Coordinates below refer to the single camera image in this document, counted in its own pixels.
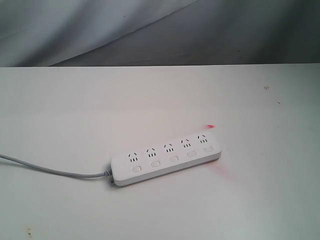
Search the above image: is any grey backdrop cloth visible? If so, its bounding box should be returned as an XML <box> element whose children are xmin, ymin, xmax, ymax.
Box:
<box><xmin>0</xmin><ymin>0</ymin><xmax>320</xmax><ymax>67</ymax></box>

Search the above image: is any grey power cord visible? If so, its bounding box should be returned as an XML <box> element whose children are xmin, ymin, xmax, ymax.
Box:
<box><xmin>0</xmin><ymin>154</ymin><xmax>112</xmax><ymax>179</ymax></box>

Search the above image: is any white five-outlet power strip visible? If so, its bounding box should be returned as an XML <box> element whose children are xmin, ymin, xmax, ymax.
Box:
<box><xmin>110</xmin><ymin>130</ymin><xmax>222</xmax><ymax>187</ymax></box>

